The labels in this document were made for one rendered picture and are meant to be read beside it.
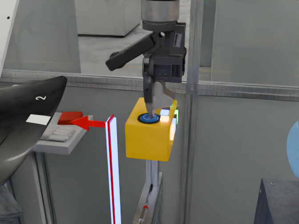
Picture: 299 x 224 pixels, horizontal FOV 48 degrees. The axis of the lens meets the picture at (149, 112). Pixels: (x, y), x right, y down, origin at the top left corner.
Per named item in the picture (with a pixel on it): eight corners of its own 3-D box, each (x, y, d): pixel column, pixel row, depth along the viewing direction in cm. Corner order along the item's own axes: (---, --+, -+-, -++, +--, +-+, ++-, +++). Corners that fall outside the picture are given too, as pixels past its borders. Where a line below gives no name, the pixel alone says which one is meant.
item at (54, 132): (38, 126, 118) (37, 121, 117) (77, 131, 115) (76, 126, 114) (24, 138, 110) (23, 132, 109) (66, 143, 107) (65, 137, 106)
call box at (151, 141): (139, 131, 92) (139, 95, 87) (175, 134, 90) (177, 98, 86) (125, 163, 77) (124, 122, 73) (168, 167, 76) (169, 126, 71)
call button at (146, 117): (142, 118, 78) (142, 111, 77) (159, 119, 77) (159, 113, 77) (139, 126, 74) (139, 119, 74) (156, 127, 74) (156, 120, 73)
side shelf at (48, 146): (7, 114, 134) (6, 108, 132) (93, 122, 128) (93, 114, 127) (-32, 145, 112) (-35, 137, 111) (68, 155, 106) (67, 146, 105)
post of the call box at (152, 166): (147, 179, 90) (147, 139, 85) (159, 180, 89) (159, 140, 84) (146, 186, 87) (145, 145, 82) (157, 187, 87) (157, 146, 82)
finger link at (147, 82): (150, 106, 69) (150, 65, 65) (143, 105, 69) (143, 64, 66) (154, 97, 73) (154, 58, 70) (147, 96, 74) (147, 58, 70)
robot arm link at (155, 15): (137, 0, 61) (145, -5, 69) (137, 26, 63) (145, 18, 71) (177, 1, 60) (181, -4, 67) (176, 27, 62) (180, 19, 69)
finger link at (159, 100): (171, 125, 72) (172, 85, 68) (144, 122, 73) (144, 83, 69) (173, 118, 74) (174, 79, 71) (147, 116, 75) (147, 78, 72)
